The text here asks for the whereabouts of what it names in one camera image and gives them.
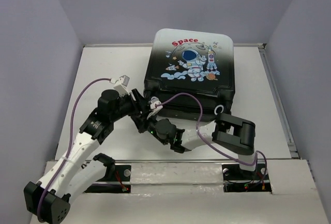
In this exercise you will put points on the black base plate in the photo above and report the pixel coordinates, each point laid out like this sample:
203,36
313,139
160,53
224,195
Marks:
116,182
236,180

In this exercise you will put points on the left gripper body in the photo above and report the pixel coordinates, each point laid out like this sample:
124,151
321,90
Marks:
128,106

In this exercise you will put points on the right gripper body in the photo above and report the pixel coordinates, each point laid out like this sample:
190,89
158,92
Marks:
147,124

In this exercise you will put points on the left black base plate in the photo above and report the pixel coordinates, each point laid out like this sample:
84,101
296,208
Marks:
116,182

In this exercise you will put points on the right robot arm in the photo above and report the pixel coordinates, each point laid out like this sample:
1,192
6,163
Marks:
230,132

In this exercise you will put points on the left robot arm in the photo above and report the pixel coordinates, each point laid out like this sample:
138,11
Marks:
47,198

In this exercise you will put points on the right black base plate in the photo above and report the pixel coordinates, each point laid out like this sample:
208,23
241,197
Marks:
236,180

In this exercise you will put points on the black and white suitcase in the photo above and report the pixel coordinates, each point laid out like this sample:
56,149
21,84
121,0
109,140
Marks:
192,73

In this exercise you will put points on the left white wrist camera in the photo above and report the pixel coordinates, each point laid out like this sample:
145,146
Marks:
121,85

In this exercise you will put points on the white cardboard front panel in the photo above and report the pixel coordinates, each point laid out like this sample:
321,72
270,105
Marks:
194,193

